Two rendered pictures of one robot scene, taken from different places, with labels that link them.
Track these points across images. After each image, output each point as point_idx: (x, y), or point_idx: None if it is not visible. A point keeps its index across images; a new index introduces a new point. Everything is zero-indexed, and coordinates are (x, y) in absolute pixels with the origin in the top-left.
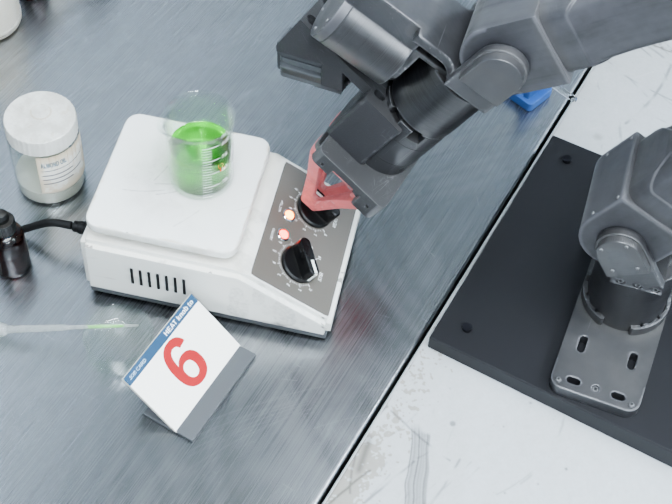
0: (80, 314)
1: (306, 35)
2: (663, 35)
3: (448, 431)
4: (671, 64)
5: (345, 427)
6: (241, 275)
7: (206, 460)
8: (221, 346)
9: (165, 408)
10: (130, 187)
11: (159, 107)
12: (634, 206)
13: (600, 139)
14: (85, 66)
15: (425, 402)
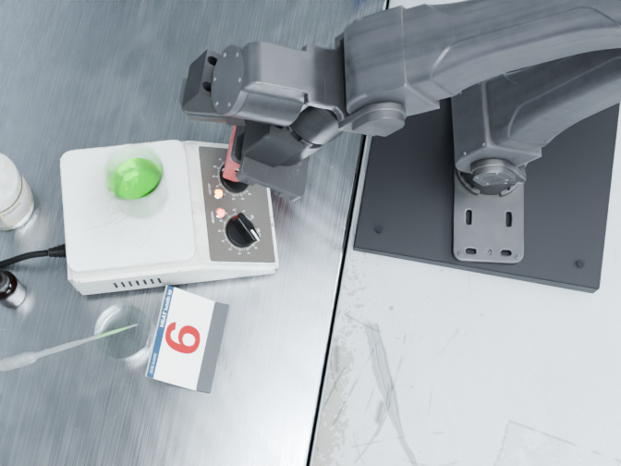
0: (82, 317)
1: (206, 100)
2: (508, 69)
3: (390, 315)
4: None
5: (315, 339)
6: (203, 264)
7: (225, 403)
8: (202, 311)
9: (182, 378)
10: (91, 225)
11: (63, 102)
12: (497, 148)
13: None
14: None
15: (366, 298)
